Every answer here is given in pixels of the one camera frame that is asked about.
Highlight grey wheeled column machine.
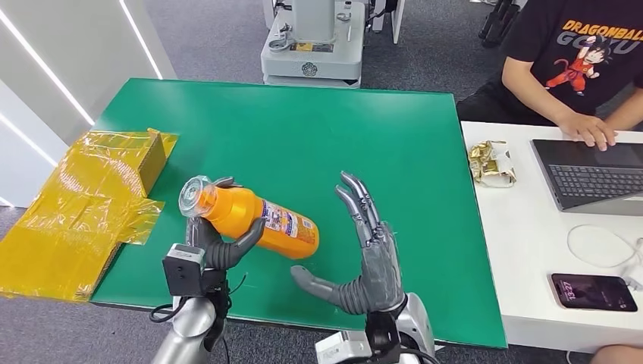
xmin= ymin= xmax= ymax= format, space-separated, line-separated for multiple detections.
xmin=260 ymin=0 xmax=367 ymax=89

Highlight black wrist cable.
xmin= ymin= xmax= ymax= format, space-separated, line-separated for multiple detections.
xmin=149 ymin=301 xmax=176 ymax=324

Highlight white charging cable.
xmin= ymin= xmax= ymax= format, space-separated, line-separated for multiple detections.
xmin=567 ymin=223 xmax=643 ymax=293

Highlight person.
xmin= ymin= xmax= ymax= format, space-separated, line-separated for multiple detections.
xmin=456 ymin=0 xmax=643 ymax=152

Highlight orange bottle with clear cap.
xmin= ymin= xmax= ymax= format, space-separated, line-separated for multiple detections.
xmin=178 ymin=174 xmax=321 ymax=261

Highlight crumpled gold wrapper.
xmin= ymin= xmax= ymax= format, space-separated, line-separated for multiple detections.
xmin=468 ymin=140 xmax=517 ymax=190

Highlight white panel stand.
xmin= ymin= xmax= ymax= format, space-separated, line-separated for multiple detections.
xmin=369 ymin=0 xmax=406 ymax=45

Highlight black chair base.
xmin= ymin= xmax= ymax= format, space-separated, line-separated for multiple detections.
xmin=478 ymin=0 xmax=525 ymax=49

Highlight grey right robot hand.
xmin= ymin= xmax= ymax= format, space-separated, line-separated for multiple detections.
xmin=290 ymin=171 xmax=407 ymax=316

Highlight yellow taped cardboard box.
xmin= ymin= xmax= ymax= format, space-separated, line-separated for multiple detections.
xmin=0 ymin=127 xmax=180 ymax=303

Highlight person's right hand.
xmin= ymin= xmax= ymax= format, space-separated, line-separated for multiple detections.
xmin=557 ymin=112 xmax=618 ymax=152

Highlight black smartphone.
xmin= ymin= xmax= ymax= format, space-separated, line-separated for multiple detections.
xmin=550 ymin=272 xmax=639 ymax=313

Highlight grey laptop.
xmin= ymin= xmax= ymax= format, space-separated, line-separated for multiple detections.
xmin=531 ymin=139 xmax=643 ymax=217

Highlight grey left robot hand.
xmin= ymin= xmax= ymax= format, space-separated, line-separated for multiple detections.
xmin=184 ymin=175 xmax=267 ymax=272

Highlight white side table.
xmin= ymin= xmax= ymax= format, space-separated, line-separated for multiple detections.
xmin=461 ymin=120 xmax=643 ymax=355

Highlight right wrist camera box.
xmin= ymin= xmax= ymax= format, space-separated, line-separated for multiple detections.
xmin=315 ymin=330 xmax=375 ymax=364

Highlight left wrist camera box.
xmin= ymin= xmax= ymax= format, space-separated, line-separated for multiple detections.
xmin=162 ymin=244 xmax=207 ymax=297

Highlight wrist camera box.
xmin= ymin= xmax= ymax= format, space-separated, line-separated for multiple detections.
xmin=162 ymin=244 xmax=207 ymax=297
xmin=315 ymin=330 xmax=375 ymax=364

